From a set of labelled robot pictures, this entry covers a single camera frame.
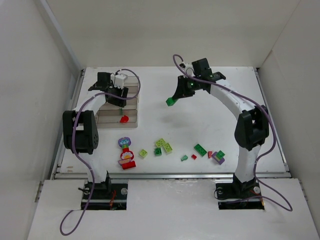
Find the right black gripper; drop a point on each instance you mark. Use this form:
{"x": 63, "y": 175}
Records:
{"x": 182, "y": 88}

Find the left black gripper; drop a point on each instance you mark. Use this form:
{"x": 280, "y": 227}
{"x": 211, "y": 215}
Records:
{"x": 117, "y": 99}

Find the green L-shaped lego block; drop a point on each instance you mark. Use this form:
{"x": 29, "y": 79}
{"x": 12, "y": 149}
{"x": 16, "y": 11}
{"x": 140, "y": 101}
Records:
{"x": 170, "y": 101}

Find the small red lego piece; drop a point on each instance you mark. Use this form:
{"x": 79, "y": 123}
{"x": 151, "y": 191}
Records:
{"x": 124, "y": 119}

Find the lime green 2x4 brick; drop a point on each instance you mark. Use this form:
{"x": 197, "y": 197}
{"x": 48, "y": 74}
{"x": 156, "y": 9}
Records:
{"x": 160, "y": 142}

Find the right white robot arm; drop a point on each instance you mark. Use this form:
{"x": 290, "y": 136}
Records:
{"x": 252, "y": 127}

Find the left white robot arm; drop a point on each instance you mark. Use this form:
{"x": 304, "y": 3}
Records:
{"x": 80, "y": 132}

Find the clear compartment organizer tray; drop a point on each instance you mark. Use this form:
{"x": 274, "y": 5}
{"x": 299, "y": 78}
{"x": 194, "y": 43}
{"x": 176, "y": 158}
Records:
{"x": 108, "y": 116}

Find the green 2x4 flat brick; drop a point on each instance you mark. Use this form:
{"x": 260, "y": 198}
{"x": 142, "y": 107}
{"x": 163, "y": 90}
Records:
{"x": 200, "y": 150}

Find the purple red flower lego stack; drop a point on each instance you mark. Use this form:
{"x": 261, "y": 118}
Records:
{"x": 126, "y": 160}

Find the small lime green brick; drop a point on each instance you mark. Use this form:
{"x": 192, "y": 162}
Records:
{"x": 143, "y": 153}

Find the small dark green brick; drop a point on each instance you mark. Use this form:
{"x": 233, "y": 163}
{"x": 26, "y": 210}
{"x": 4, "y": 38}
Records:
{"x": 157, "y": 151}

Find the small green wedge piece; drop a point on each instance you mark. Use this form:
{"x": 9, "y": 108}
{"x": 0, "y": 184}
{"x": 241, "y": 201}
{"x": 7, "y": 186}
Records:
{"x": 184, "y": 158}

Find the red slope piece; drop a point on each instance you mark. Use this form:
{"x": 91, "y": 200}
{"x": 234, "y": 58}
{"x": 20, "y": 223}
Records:
{"x": 209, "y": 154}

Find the purple green lego stack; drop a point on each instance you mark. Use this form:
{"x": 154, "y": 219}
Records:
{"x": 218, "y": 156}

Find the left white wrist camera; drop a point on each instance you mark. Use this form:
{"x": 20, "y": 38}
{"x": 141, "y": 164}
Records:
{"x": 119, "y": 80}

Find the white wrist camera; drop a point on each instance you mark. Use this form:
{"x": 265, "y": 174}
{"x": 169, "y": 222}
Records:
{"x": 187, "y": 68}
{"x": 119, "y": 80}

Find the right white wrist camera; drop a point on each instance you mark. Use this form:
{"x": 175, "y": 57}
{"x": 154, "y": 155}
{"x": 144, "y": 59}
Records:
{"x": 187, "y": 68}

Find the aluminium front rail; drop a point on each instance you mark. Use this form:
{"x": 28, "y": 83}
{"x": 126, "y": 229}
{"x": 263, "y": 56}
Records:
{"x": 64, "y": 176}

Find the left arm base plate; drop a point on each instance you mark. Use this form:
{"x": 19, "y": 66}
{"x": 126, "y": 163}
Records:
{"x": 112, "y": 198}

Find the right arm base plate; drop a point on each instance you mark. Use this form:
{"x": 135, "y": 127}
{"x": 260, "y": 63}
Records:
{"x": 237, "y": 196}

